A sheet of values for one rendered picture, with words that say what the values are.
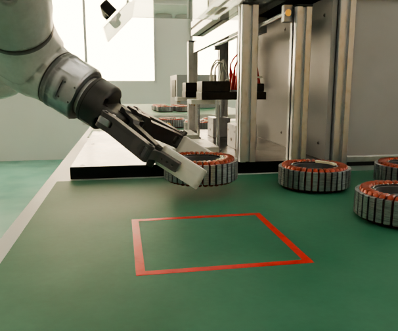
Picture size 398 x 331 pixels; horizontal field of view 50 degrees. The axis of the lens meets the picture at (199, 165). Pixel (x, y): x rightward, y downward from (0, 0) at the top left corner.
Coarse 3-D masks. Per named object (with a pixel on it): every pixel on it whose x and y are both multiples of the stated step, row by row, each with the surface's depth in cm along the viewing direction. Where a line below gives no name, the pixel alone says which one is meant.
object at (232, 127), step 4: (228, 124) 102; (232, 124) 98; (228, 128) 102; (232, 128) 98; (256, 128) 96; (228, 132) 102; (232, 132) 98; (256, 132) 96; (228, 136) 102; (232, 136) 98; (256, 136) 97; (228, 140) 102; (232, 140) 98; (256, 140) 97; (228, 144) 103; (232, 144) 98; (256, 144) 97
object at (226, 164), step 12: (192, 156) 68; (204, 156) 68; (216, 156) 67; (228, 156) 65; (204, 168) 60; (216, 168) 60; (228, 168) 61; (168, 180) 63; (180, 180) 61; (204, 180) 60; (216, 180) 61; (228, 180) 62
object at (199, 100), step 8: (200, 88) 95; (208, 88) 93; (216, 88) 94; (224, 88) 94; (200, 96) 94; (208, 96) 93; (216, 96) 94; (224, 96) 94; (232, 96) 94; (264, 96) 96
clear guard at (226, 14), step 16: (128, 0) 72; (144, 0) 77; (160, 0) 77; (176, 0) 77; (192, 0) 77; (208, 0) 77; (224, 0) 77; (240, 0) 77; (256, 0) 77; (272, 0) 77; (112, 16) 72; (128, 16) 88; (144, 16) 94; (160, 16) 94; (176, 16) 94; (192, 16) 94; (208, 16) 94; (224, 16) 94; (112, 32) 87
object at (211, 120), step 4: (208, 116) 125; (212, 116) 125; (224, 116) 125; (208, 120) 125; (212, 120) 120; (220, 120) 119; (224, 120) 119; (228, 120) 120; (208, 124) 125; (212, 124) 120; (220, 124) 119; (224, 124) 120; (208, 128) 125; (212, 128) 120; (220, 128) 120; (224, 128) 120; (208, 132) 126; (212, 132) 120; (220, 132) 120; (224, 132) 120; (212, 136) 120; (220, 136) 120; (224, 136) 120
